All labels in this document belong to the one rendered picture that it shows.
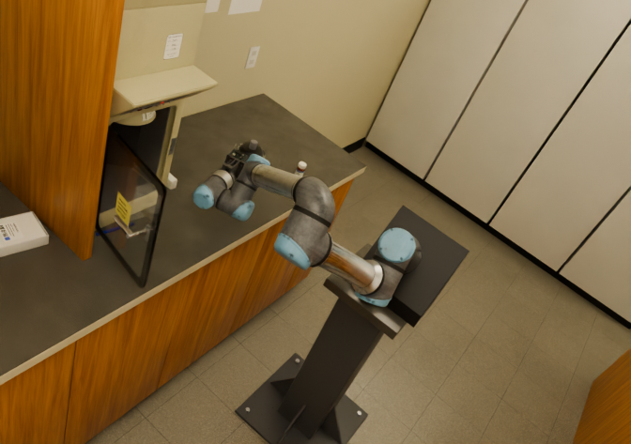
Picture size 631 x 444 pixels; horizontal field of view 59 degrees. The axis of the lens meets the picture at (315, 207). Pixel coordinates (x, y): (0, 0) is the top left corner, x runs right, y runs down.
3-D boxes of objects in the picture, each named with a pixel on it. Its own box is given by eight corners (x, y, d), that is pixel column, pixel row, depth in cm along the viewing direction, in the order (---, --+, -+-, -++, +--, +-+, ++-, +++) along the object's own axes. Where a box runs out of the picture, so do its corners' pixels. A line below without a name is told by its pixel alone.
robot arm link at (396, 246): (422, 241, 191) (421, 235, 178) (404, 276, 190) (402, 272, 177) (391, 226, 194) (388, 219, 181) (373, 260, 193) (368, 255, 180)
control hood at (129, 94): (100, 114, 154) (104, 82, 149) (187, 92, 179) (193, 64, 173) (128, 136, 151) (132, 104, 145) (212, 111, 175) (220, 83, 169)
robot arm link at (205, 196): (210, 215, 185) (188, 204, 186) (226, 198, 193) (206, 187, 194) (214, 198, 180) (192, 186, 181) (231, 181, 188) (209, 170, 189)
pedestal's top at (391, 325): (428, 297, 222) (432, 290, 219) (392, 340, 197) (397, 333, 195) (364, 249, 231) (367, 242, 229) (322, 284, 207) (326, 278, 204)
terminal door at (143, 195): (95, 224, 180) (108, 122, 156) (144, 290, 167) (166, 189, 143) (92, 225, 179) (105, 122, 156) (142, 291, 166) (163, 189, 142)
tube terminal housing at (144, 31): (40, 191, 190) (51, -34, 145) (119, 163, 214) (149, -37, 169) (86, 235, 182) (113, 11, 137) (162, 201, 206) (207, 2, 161)
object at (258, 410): (367, 415, 278) (452, 299, 225) (315, 486, 242) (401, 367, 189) (294, 353, 292) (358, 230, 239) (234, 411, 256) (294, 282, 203)
